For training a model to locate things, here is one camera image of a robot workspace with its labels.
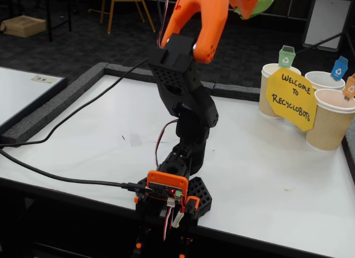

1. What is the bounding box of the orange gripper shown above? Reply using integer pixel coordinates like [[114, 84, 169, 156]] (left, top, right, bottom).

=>
[[230, 0, 261, 19]]

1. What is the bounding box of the green paper packet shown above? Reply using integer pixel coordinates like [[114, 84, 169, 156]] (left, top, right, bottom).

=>
[[234, 0, 280, 21]]

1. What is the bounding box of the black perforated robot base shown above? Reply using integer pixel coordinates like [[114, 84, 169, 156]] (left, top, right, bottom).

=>
[[137, 176, 213, 217]]

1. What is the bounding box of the green recycling bin tag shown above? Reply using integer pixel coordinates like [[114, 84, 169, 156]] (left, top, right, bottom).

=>
[[278, 45, 297, 69]]

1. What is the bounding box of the thin black rod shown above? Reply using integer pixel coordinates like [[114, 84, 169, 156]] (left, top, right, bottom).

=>
[[295, 30, 355, 55]]

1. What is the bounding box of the short dark foam border strip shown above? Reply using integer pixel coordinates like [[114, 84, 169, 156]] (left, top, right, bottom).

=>
[[212, 82, 261, 103]]

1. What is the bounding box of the paper cup with green tag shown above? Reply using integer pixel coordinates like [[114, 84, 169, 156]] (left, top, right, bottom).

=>
[[259, 63, 302, 120]]

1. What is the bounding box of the paper cup with blue tag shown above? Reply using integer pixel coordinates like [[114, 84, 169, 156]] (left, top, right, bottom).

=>
[[304, 71, 346, 92]]

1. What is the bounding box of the yellow welcome sign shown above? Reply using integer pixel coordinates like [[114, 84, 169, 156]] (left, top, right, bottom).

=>
[[265, 68, 318, 132]]

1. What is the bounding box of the blue recycling bin tag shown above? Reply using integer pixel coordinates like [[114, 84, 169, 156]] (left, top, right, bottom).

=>
[[330, 55, 349, 82]]

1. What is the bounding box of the chair with brass legs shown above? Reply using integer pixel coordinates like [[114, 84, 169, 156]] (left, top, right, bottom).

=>
[[88, 0, 156, 34]]

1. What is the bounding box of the orange recycling bin tag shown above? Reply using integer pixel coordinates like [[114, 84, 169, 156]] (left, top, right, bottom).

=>
[[343, 73, 355, 102]]

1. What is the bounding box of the paper cup with orange tag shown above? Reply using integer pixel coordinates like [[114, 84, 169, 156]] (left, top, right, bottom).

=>
[[306, 88, 355, 152]]

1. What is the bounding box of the orange controller board case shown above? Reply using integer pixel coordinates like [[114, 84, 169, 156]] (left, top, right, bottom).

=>
[[146, 170, 190, 201]]

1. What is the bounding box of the black and orange table clamp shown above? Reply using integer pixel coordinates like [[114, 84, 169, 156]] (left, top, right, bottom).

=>
[[133, 196, 165, 258], [179, 196, 201, 258]]

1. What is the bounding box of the paper label sticker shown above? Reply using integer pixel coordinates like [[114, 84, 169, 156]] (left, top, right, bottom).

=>
[[31, 74, 57, 85]]

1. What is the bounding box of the cardboard box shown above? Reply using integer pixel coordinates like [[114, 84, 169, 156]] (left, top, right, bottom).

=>
[[0, 15, 47, 38]]

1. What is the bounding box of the white panel with black frame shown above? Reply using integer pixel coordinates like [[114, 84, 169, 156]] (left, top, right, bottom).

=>
[[302, 0, 353, 53]]

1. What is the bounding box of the black camera cable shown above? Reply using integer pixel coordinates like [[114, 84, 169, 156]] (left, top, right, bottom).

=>
[[0, 59, 148, 147]]

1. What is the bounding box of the red and black servo wire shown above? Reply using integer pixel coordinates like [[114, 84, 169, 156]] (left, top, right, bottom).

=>
[[154, 120, 181, 169]]

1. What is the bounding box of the black metal furniture frame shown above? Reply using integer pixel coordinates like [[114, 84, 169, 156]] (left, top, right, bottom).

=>
[[44, 0, 73, 43]]

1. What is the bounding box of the black USB cable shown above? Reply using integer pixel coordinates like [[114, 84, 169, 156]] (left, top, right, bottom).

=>
[[0, 148, 146, 194]]

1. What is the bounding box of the red white black wire bundle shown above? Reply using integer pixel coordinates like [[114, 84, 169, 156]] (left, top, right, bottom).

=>
[[161, 198, 186, 242]]

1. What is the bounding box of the whiteboard with black frame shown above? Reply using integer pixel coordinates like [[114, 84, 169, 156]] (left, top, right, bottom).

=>
[[0, 65, 68, 133]]

